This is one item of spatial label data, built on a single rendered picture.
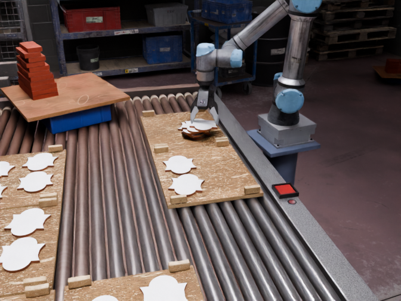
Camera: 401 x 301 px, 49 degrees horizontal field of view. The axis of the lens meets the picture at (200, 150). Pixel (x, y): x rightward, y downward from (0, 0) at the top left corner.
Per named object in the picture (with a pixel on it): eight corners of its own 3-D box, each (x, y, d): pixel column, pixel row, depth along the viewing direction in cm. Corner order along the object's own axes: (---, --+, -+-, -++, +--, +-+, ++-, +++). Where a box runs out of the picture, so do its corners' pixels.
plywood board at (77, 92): (91, 74, 254) (91, 71, 253) (130, 100, 217) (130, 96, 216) (0, 91, 228) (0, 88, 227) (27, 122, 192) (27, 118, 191)
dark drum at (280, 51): (273, 71, 610) (278, 5, 570) (296, 83, 561) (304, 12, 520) (235, 76, 591) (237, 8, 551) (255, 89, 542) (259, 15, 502)
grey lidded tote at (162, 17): (178, 19, 613) (177, 1, 602) (189, 24, 584) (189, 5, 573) (144, 22, 593) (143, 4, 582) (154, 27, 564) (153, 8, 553)
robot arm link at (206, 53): (215, 46, 179) (195, 46, 180) (215, 73, 184) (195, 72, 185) (216, 42, 186) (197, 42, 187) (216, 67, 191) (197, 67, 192)
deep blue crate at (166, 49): (176, 54, 637) (175, 28, 620) (183, 61, 601) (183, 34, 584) (142, 57, 624) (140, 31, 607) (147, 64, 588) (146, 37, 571)
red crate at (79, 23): (115, 23, 589) (113, 1, 576) (122, 29, 551) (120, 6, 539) (64, 26, 568) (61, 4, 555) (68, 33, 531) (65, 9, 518)
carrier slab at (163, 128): (206, 112, 229) (206, 110, 228) (230, 146, 193) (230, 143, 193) (140, 119, 221) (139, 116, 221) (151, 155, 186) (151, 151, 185)
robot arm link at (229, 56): (242, 45, 189) (216, 45, 190) (242, 51, 179) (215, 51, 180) (241, 63, 193) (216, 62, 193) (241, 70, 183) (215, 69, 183)
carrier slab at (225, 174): (230, 147, 193) (230, 143, 192) (263, 196, 158) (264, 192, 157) (151, 155, 186) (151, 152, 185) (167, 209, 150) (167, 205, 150)
